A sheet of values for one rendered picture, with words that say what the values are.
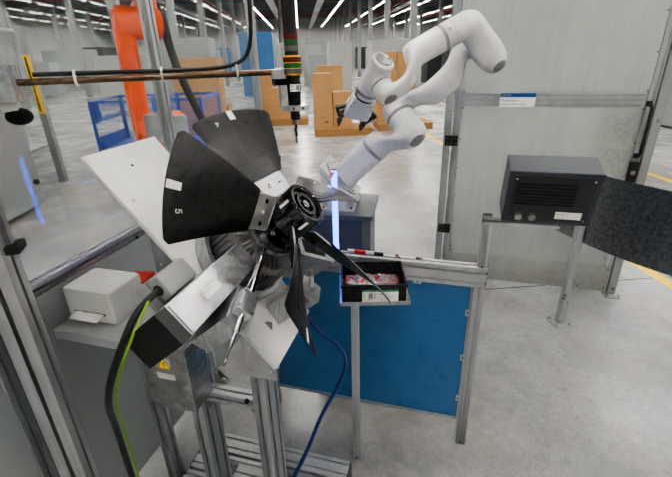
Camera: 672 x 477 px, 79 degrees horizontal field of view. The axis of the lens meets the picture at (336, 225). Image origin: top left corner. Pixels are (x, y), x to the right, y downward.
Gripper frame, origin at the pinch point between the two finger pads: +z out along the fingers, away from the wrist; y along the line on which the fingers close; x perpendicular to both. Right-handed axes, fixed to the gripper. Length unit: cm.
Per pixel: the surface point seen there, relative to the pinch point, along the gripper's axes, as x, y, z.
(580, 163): -40, 56, -43
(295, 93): -37, -32, -41
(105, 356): -81, -75, 53
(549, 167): -41, 47, -40
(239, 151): -44, -43, -23
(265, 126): -34, -36, -24
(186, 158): -63, -54, -41
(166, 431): -104, -52, 68
